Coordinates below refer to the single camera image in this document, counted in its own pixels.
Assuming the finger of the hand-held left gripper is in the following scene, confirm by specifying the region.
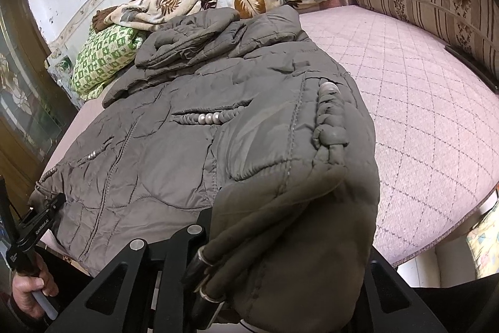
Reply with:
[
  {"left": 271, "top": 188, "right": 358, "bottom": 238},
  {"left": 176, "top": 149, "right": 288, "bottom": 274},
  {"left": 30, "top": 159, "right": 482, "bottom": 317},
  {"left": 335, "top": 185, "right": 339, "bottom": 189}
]
[{"left": 28, "top": 193, "right": 67, "bottom": 219}]

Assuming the person's left forearm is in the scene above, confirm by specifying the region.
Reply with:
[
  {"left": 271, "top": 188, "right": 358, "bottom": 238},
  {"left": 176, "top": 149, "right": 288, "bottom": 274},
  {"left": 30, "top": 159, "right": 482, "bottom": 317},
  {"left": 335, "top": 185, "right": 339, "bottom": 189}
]
[{"left": 0, "top": 291, "right": 29, "bottom": 333}]

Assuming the clear plastic bag green print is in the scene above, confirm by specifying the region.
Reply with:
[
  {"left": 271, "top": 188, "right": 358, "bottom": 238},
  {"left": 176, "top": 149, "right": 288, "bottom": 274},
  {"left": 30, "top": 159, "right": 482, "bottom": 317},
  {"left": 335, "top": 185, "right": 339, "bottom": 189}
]
[{"left": 48, "top": 47, "right": 77, "bottom": 89}]

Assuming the person's left hand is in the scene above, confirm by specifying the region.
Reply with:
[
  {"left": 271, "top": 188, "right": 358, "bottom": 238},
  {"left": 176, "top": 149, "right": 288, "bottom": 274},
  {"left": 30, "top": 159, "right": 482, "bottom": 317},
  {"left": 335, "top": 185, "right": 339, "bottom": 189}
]
[{"left": 12, "top": 266, "right": 60, "bottom": 319}]

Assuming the pastel patterned cloth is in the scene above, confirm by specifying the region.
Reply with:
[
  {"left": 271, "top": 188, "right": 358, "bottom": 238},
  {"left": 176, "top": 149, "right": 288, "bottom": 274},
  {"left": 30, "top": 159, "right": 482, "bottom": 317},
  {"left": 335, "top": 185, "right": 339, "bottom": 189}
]
[{"left": 465, "top": 199, "right": 499, "bottom": 280}]

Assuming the pink quilted mattress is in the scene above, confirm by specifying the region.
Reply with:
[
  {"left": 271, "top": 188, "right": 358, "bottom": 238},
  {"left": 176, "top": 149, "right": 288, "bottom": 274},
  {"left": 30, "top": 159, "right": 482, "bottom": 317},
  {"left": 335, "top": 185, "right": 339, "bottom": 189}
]
[{"left": 42, "top": 3, "right": 499, "bottom": 268}]

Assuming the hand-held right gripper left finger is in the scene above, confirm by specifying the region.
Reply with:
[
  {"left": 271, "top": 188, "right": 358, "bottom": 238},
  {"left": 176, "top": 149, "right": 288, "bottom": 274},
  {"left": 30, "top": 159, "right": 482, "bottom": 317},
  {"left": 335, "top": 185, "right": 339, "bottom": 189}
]
[{"left": 77, "top": 210, "right": 214, "bottom": 333}]

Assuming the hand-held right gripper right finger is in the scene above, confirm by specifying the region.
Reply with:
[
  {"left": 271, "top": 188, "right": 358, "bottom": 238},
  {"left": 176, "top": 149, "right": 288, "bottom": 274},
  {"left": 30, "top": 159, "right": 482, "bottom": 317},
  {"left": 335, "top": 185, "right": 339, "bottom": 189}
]
[{"left": 362, "top": 249, "right": 450, "bottom": 333}]

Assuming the grey padded jacket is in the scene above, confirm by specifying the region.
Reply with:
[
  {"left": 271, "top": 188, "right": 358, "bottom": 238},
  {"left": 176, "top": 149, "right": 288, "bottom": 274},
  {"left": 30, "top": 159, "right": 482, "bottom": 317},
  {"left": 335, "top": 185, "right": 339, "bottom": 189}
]
[{"left": 29, "top": 4, "right": 381, "bottom": 333}]

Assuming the green patterned pillow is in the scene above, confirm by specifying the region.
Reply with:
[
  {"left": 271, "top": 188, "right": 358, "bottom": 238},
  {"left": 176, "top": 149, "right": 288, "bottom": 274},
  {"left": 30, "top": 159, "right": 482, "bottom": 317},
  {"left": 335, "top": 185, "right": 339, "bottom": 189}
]
[{"left": 71, "top": 23, "right": 148, "bottom": 102}]

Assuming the wooden glass door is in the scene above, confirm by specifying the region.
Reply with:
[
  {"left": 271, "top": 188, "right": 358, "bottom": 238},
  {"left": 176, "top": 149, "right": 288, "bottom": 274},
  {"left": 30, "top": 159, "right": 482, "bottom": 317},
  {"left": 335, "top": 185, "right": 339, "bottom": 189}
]
[{"left": 0, "top": 0, "right": 83, "bottom": 211}]

